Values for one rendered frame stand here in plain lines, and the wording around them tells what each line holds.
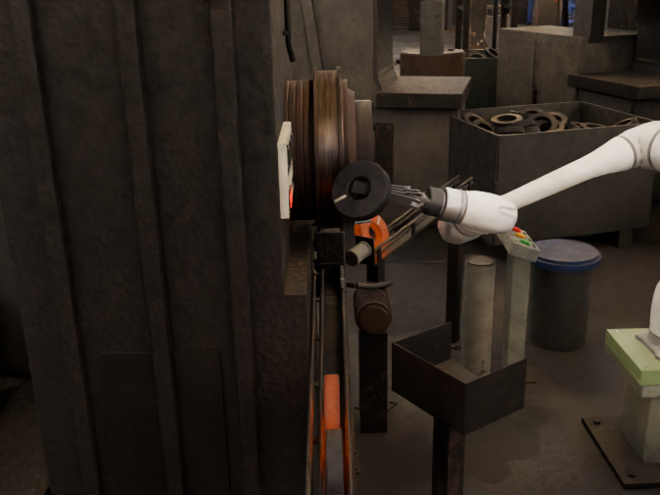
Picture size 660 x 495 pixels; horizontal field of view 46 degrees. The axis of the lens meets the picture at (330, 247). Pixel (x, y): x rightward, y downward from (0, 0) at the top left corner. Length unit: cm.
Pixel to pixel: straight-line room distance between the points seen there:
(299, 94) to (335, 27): 282
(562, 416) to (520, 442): 25
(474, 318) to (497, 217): 112
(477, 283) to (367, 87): 216
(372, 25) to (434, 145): 82
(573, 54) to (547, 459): 379
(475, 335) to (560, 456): 59
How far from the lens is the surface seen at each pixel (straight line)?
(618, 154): 230
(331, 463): 153
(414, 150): 496
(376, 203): 194
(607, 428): 306
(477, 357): 321
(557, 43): 624
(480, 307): 312
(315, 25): 495
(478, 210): 205
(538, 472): 281
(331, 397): 168
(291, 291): 191
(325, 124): 206
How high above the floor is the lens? 161
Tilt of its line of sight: 20 degrees down
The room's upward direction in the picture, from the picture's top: 1 degrees counter-clockwise
